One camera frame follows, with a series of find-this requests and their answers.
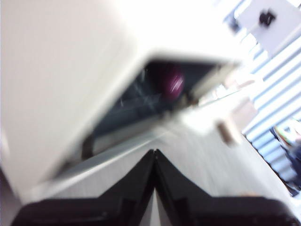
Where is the white slatted blind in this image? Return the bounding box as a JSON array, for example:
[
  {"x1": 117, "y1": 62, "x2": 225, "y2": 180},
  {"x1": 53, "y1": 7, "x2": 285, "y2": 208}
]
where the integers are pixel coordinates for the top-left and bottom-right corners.
[{"x1": 223, "y1": 0, "x2": 301, "y2": 196}]

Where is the glass oven door beige handle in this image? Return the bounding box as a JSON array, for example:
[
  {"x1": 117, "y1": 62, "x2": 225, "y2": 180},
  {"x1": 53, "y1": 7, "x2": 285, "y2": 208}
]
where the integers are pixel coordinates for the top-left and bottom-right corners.
[{"x1": 30, "y1": 94, "x2": 292, "y2": 203}]

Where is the small black box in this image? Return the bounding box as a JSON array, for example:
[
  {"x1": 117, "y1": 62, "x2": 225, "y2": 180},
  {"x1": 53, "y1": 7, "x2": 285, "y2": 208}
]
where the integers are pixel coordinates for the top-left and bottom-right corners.
[{"x1": 259, "y1": 8, "x2": 277, "y2": 24}]

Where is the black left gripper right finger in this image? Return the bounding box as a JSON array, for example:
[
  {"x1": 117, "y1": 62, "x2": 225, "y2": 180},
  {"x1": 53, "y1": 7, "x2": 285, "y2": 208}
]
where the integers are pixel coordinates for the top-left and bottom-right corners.
[{"x1": 154, "y1": 149, "x2": 301, "y2": 226}]

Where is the cream Toshiba toaster oven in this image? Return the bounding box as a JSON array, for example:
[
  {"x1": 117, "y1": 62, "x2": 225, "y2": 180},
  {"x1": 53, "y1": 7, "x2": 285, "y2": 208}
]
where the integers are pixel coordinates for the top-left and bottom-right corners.
[{"x1": 0, "y1": 0, "x2": 292, "y2": 205}]

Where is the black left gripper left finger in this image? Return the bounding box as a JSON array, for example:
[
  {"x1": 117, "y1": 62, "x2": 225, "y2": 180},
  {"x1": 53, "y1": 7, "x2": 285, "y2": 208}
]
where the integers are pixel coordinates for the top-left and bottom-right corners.
[{"x1": 10, "y1": 150, "x2": 156, "y2": 226}]

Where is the metal wire oven rack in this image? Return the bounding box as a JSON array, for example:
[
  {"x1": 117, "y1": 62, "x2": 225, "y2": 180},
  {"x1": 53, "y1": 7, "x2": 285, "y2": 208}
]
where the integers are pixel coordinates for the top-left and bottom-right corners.
[{"x1": 122, "y1": 77, "x2": 165, "y2": 111}]

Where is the dark blue colourful bundle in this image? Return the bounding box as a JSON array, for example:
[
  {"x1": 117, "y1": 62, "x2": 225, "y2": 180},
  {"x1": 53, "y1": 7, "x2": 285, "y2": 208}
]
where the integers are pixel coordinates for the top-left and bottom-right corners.
[{"x1": 270, "y1": 124, "x2": 301, "y2": 196}]

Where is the purple eggplant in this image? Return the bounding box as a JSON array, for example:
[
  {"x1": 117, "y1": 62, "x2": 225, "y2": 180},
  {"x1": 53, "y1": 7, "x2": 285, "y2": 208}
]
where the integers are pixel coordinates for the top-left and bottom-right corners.
[{"x1": 162, "y1": 65, "x2": 185, "y2": 102}]

